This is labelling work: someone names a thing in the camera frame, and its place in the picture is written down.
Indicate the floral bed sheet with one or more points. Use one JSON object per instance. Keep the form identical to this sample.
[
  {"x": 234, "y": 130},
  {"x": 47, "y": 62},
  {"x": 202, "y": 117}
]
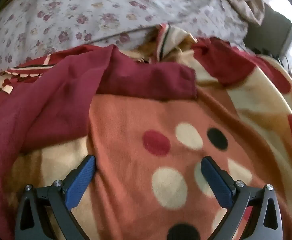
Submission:
[{"x": 105, "y": 5}]

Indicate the grey cabinet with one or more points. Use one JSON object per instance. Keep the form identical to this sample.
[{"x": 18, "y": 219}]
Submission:
[{"x": 273, "y": 32}]

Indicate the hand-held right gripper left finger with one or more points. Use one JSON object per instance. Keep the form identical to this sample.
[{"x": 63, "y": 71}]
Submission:
[{"x": 82, "y": 180}]

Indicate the maroon garment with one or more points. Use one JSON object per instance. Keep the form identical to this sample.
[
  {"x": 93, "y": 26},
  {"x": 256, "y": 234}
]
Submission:
[{"x": 60, "y": 100}]

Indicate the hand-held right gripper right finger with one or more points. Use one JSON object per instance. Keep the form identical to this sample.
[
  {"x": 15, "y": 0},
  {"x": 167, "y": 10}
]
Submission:
[{"x": 214, "y": 180}]

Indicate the beige brown cloth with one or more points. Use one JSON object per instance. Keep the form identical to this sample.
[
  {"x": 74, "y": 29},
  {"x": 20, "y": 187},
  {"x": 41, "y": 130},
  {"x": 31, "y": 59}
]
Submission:
[{"x": 246, "y": 2}]

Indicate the printed fleece blanket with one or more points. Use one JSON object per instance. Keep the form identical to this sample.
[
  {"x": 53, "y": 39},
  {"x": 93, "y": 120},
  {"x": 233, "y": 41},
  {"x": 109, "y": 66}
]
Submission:
[{"x": 146, "y": 120}]

